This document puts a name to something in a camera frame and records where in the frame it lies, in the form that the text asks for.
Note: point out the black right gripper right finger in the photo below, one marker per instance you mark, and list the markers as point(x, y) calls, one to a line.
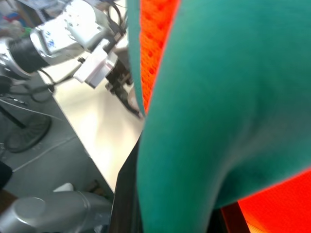
point(234, 221)

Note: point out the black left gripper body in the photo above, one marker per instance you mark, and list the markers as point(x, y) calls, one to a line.
point(120, 75)

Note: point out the black round floor stand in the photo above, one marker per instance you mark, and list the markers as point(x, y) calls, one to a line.
point(31, 136)

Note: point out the silver robot body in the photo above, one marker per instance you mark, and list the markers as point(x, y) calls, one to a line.
point(56, 213)

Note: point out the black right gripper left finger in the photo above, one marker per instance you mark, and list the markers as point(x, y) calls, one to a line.
point(126, 199)

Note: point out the teal and orange garment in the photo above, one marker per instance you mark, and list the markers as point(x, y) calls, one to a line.
point(218, 97)

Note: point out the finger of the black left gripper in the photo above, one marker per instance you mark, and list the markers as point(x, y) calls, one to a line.
point(128, 103)

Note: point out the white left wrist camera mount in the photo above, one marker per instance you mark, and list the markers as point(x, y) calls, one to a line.
point(94, 68)

